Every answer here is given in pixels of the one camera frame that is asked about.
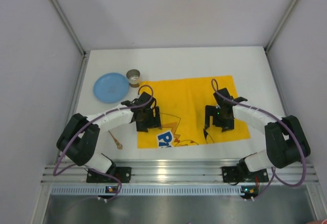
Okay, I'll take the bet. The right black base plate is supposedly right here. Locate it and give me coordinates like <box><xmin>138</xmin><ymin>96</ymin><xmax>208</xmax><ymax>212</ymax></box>
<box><xmin>221</xmin><ymin>166</ymin><xmax>269</xmax><ymax>184</ymax></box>

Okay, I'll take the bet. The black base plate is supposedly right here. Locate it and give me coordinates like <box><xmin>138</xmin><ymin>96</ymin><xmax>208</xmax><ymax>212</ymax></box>
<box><xmin>86</xmin><ymin>167</ymin><xmax>131</xmax><ymax>183</ymax></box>
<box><xmin>221</xmin><ymin>166</ymin><xmax>269</xmax><ymax>184</ymax></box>

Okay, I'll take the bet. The light blue plate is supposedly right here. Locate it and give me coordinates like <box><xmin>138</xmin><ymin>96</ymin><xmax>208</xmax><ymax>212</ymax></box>
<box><xmin>93</xmin><ymin>73</ymin><xmax>129</xmax><ymax>104</ymax></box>

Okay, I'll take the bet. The left frame post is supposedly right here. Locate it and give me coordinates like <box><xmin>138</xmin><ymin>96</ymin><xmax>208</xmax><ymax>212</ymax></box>
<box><xmin>35</xmin><ymin>0</ymin><xmax>86</xmax><ymax>56</ymax></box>

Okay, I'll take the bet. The aluminium mounting rail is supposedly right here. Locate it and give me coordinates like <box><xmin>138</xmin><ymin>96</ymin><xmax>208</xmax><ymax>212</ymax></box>
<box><xmin>42</xmin><ymin>158</ymin><xmax>319</xmax><ymax>184</ymax></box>

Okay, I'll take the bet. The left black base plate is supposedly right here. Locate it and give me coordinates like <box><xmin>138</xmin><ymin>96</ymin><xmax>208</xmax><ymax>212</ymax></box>
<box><xmin>86</xmin><ymin>167</ymin><xmax>131</xmax><ymax>183</ymax></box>

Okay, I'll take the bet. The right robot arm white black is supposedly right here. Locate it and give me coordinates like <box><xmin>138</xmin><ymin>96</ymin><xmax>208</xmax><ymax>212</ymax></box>
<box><xmin>203</xmin><ymin>88</ymin><xmax>311</xmax><ymax>180</ymax></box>

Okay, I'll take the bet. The slotted cable duct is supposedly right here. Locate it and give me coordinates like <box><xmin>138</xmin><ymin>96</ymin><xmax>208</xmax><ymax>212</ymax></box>
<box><xmin>51</xmin><ymin>185</ymin><xmax>259</xmax><ymax>196</ymax></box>

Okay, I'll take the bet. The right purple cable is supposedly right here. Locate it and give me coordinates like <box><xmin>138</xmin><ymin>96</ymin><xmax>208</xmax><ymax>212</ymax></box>
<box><xmin>211</xmin><ymin>78</ymin><xmax>307</xmax><ymax>200</ymax></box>

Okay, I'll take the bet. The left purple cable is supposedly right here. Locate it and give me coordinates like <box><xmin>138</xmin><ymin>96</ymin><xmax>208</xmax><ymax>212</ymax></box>
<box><xmin>52</xmin><ymin>85</ymin><xmax>154</xmax><ymax>204</ymax></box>

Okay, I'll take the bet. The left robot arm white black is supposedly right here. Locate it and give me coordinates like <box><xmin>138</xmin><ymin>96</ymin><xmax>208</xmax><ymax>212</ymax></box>
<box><xmin>56</xmin><ymin>92</ymin><xmax>161</xmax><ymax>175</ymax></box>

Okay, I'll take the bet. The right frame post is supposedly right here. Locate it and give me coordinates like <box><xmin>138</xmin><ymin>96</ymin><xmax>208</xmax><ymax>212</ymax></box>
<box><xmin>264</xmin><ymin>0</ymin><xmax>314</xmax><ymax>51</ymax></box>

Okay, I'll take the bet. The frame post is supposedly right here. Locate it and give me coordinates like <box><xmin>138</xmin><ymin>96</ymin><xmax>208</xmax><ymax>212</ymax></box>
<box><xmin>35</xmin><ymin>0</ymin><xmax>86</xmax><ymax>56</ymax></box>
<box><xmin>264</xmin><ymin>0</ymin><xmax>314</xmax><ymax>51</ymax></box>

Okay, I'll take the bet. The purple cable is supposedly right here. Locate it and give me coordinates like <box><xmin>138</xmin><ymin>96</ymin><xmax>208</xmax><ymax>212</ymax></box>
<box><xmin>211</xmin><ymin>78</ymin><xmax>307</xmax><ymax>200</ymax></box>
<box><xmin>52</xmin><ymin>85</ymin><xmax>154</xmax><ymax>204</ymax></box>

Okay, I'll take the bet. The gold spoon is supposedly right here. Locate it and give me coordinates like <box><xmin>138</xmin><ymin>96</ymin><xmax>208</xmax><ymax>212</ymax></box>
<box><xmin>109</xmin><ymin>131</ymin><xmax>123</xmax><ymax>150</ymax></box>

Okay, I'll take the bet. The yellow Pikachu cloth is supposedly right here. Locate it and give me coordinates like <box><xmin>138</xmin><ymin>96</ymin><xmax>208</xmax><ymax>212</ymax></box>
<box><xmin>137</xmin><ymin>77</ymin><xmax>250</xmax><ymax>149</ymax></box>

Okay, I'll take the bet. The metal cup brown base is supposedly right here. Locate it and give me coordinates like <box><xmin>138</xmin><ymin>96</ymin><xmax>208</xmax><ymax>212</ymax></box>
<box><xmin>126</xmin><ymin>69</ymin><xmax>141</xmax><ymax>88</ymax></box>

